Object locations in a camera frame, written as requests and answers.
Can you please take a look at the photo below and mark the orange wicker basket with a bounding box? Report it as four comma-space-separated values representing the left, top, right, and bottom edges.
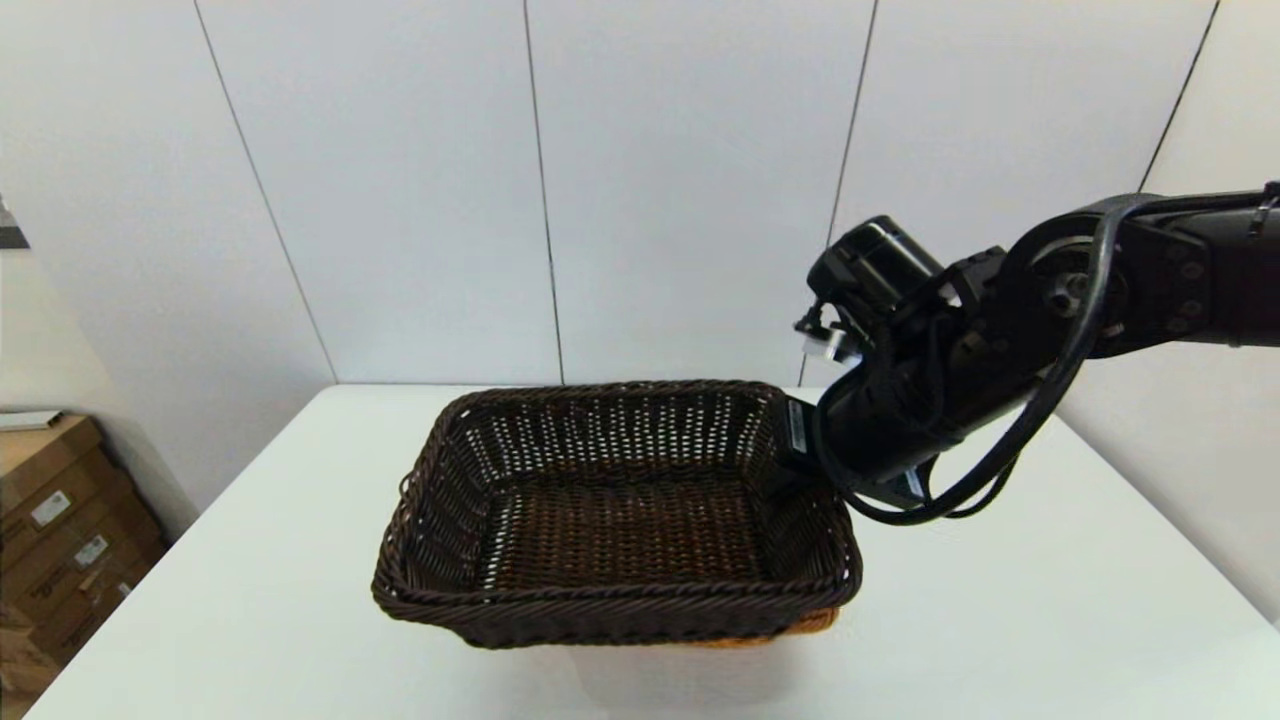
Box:
690, 607, 839, 648

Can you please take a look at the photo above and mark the dark brown wicker basket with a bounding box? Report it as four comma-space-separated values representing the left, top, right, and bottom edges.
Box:
372, 379, 864, 649

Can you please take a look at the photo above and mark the brown cardboard box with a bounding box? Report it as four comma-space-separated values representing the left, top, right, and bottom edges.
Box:
0, 470, 139, 576
0, 510, 169, 626
30, 555, 169, 669
0, 418, 109, 521
0, 600, 61, 701

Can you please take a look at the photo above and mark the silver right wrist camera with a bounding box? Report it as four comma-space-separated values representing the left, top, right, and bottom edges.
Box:
798, 328, 853, 363

